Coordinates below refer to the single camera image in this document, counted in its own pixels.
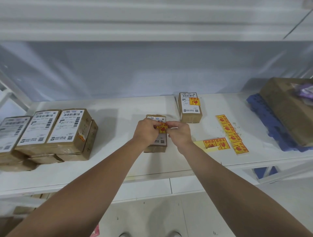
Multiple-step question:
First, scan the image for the purple plastic packet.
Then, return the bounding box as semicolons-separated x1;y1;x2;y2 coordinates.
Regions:
294;83;313;99

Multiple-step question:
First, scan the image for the row of flat brown cartons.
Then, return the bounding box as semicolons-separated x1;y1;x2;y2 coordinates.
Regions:
12;193;57;215

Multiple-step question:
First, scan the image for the person's right hand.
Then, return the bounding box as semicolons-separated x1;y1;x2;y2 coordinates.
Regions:
167;120;195;155

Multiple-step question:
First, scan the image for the blue plastic pallet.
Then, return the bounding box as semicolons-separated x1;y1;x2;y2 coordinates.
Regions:
246;94;313;153

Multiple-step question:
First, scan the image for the white metal shelf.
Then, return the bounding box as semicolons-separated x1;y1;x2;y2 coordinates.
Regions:
0;0;313;215

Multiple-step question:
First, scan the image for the small brown cardboard box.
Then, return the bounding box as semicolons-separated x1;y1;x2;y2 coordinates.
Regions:
178;92;203;123
143;114;168;153

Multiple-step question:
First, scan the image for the large brown carton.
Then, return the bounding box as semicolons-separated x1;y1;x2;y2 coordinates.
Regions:
259;77;313;147

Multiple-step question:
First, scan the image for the stack of labelled brown parcels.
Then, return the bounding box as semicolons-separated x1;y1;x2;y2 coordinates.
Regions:
0;108;99;172

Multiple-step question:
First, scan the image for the blue plastic crate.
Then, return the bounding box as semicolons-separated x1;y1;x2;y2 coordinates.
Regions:
254;166;279;180

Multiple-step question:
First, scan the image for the person's right forearm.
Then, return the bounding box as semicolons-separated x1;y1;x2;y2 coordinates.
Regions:
181;144;313;237

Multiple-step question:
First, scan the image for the person's left forearm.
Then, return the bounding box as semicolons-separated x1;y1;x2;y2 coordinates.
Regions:
6;140;145;237

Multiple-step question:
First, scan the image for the yellow red sticker strip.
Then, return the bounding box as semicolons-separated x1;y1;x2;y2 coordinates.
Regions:
216;114;249;155
193;137;231;153

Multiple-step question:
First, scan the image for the person's left hand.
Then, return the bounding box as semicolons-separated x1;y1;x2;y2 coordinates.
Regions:
132;118;162;152

